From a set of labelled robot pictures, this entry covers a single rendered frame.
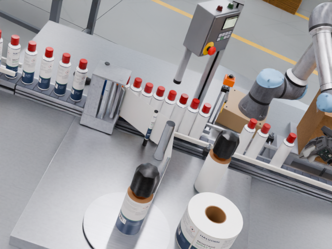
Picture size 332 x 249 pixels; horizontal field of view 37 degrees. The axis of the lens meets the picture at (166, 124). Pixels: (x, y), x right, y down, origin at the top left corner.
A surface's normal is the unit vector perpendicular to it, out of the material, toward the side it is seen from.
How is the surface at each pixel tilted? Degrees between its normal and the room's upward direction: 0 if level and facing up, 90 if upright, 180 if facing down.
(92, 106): 90
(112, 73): 0
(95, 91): 90
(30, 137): 0
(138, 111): 90
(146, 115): 90
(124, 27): 0
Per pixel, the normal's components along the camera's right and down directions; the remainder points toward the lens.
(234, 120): -0.34, 0.51
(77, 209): 0.29, -0.74
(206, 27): -0.68, 0.29
